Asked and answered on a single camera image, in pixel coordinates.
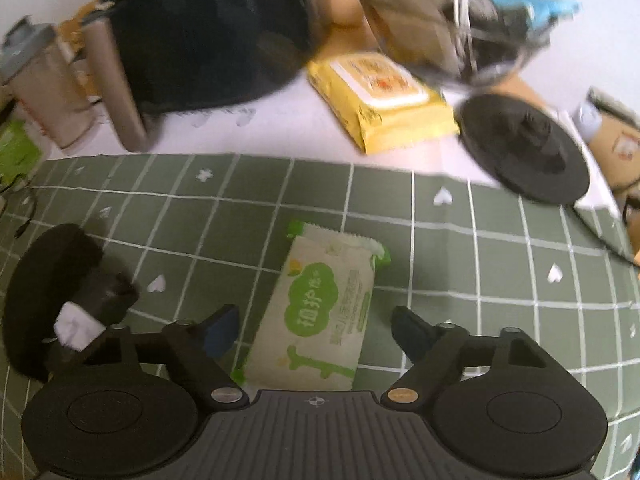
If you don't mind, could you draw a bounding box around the green label white jar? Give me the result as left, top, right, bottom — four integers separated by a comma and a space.
0, 119, 43, 188

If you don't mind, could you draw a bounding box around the yellow wet wipes pack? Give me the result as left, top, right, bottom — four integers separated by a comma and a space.
307, 52, 459, 155

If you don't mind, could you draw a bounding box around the green grid tablecloth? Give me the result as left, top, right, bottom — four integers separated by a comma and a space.
1, 154, 639, 479

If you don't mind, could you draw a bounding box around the glass bowl with items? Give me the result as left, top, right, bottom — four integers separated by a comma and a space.
359, 0, 580, 89

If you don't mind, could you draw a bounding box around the grey lid shaker bottle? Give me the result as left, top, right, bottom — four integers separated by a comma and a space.
1, 16, 96, 150

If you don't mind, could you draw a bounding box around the black air fryer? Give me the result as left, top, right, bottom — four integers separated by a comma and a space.
81, 0, 326, 152

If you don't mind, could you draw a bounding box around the black kettle base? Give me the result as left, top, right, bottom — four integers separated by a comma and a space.
454, 93, 590, 206

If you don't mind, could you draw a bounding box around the black cloth white band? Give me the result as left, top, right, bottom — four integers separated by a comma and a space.
53, 268, 139, 352

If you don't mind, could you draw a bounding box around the green wet wipes pack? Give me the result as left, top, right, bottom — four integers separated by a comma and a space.
233, 220, 390, 392

